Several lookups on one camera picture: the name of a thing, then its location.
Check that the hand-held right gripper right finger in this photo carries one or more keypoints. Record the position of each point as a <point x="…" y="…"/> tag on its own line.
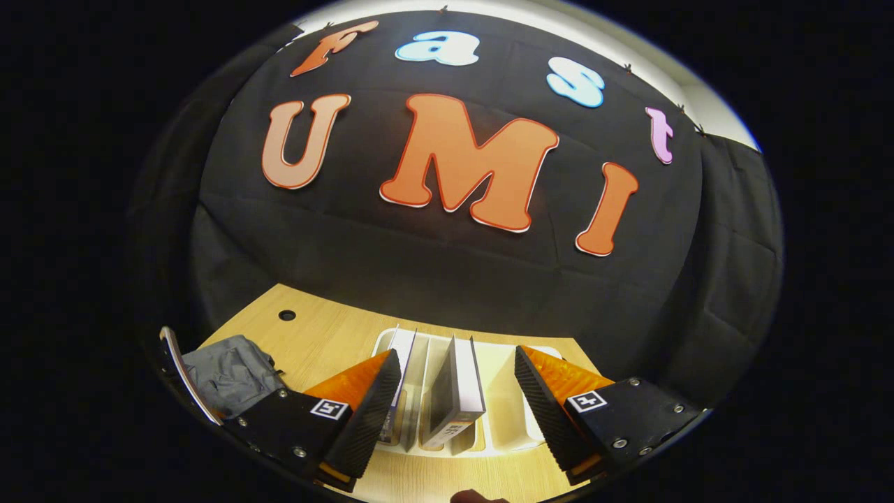
<point x="541" y="412"/>

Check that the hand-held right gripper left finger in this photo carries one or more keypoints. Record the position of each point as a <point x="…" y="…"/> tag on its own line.
<point x="370" y="412"/>

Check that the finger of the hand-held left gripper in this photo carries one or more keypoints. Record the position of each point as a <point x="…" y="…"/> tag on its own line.
<point x="178" y="363"/>

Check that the white bookshelf rack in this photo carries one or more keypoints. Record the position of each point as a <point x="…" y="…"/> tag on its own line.
<point x="499" y="398"/>

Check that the grey schoolbag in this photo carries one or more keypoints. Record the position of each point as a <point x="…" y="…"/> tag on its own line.
<point x="230" y="374"/>

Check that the thin book with blue cover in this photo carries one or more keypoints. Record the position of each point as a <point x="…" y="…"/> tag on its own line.
<point x="408" y="363"/>

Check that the thick book with grey cover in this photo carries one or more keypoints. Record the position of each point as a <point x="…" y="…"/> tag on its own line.
<point x="464" y="391"/>

